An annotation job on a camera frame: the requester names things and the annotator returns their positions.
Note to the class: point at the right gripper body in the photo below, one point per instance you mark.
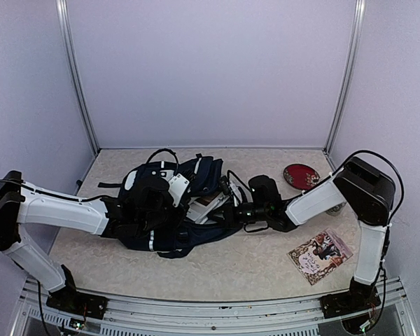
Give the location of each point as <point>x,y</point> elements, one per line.
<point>259,213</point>

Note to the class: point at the coffee cover white book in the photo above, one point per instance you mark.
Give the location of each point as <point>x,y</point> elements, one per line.
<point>199,207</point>

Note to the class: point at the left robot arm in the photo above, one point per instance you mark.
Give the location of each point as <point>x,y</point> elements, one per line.
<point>21,203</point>

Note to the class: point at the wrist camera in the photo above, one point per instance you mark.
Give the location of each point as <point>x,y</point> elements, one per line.
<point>232,190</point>
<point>178,185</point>

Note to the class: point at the left aluminium frame post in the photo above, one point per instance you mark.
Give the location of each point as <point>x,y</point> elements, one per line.
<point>64,23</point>

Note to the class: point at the front aluminium rail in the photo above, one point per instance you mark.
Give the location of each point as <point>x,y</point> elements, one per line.
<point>126,315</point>

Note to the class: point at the red patterned plate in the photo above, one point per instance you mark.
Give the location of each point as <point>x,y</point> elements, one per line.
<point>301,176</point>

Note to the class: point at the navy blue backpack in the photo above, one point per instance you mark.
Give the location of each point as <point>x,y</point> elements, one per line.
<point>203,173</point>

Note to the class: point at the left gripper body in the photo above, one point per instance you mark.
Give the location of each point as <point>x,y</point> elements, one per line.
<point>153,219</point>

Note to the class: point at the right aluminium frame post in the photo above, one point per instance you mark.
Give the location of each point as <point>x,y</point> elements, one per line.
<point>352,51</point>

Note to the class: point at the aluminium frame post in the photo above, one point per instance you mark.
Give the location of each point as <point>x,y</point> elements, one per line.
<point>352,51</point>
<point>64,23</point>

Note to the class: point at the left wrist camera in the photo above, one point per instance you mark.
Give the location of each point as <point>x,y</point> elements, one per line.
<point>178,185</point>

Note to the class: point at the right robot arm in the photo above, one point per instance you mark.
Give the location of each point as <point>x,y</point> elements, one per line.
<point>367,183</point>

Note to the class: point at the illustrated floral cover book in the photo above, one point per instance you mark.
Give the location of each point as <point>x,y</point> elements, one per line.
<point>319,256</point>

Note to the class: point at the white patterned mug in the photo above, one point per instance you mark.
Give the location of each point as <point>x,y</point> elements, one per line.
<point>335,210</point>

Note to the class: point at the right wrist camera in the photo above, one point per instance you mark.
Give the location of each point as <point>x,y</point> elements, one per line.
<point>232,190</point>

